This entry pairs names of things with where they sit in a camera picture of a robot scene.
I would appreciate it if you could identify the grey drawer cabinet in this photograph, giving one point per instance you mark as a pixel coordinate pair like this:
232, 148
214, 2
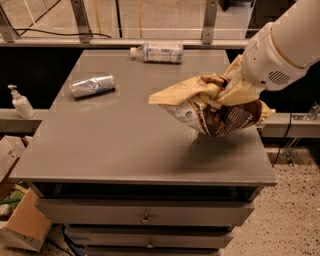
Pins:
118, 146

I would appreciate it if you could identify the clear plastic water bottle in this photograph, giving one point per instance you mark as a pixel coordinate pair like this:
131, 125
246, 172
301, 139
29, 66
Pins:
159, 52

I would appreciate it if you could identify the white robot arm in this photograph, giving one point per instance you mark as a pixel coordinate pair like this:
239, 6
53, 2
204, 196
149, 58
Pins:
297, 33

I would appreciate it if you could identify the cardboard box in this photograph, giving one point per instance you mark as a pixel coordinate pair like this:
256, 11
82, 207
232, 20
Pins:
27, 227

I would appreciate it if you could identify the top grey drawer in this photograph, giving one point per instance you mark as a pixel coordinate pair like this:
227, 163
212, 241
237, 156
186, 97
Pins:
145, 213

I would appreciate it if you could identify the grey drawer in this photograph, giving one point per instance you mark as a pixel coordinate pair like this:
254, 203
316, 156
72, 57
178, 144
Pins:
149, 238
145, 213

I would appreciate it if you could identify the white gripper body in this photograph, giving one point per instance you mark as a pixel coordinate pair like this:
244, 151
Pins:
266, 63

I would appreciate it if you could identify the crushed silver can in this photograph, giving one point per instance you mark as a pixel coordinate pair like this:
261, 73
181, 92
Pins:
92, 85

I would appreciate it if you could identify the flat cardboard piece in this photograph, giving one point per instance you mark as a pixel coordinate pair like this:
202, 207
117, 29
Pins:
11, 148

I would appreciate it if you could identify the brown sea salt chip bag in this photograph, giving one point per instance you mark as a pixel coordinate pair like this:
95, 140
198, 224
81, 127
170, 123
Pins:
211, 118

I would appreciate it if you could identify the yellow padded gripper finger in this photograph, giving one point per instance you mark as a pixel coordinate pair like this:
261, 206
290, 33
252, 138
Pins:
209, 84
238, 90

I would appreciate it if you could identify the metal railing frame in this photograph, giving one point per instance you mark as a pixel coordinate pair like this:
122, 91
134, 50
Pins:
220, 24

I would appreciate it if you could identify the white pump dispenser bottle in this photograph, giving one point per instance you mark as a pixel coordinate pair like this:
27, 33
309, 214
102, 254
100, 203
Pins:
21, 103

